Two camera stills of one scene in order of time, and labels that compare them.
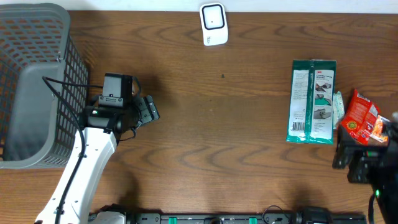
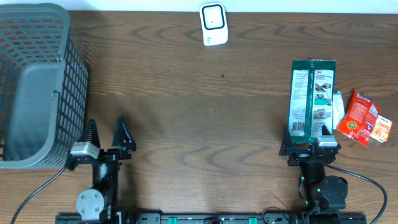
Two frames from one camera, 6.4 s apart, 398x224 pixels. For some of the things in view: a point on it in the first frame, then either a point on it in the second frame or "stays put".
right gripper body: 367,163 to 300,156
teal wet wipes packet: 338,109 stays put
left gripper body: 147,112 to 105,158
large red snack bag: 360,118 stays put
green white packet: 311,115 stays put
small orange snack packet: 377,134 stays put
